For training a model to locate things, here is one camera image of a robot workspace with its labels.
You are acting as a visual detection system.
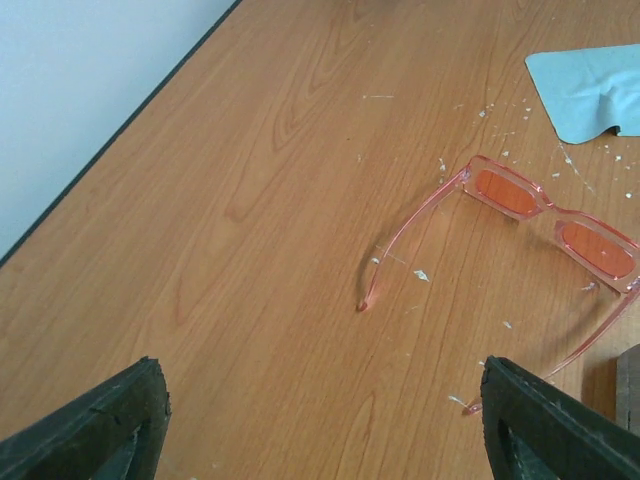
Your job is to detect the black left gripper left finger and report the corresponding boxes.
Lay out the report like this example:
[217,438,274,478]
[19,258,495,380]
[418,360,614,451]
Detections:
[1,357,171,479]

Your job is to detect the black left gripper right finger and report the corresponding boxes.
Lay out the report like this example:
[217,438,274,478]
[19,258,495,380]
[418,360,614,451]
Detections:
[481,356,639,480]

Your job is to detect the grey glasses case green lining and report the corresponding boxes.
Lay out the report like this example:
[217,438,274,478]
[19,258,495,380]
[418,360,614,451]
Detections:
[616,344,640,436]

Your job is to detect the pink transparent sunglasses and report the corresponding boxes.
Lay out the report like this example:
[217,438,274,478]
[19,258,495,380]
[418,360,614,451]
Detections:
[356,155,639,417]

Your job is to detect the light blue cleaning cloth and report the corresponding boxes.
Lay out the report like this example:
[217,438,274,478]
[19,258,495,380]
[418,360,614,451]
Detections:
[525,44,639,145]

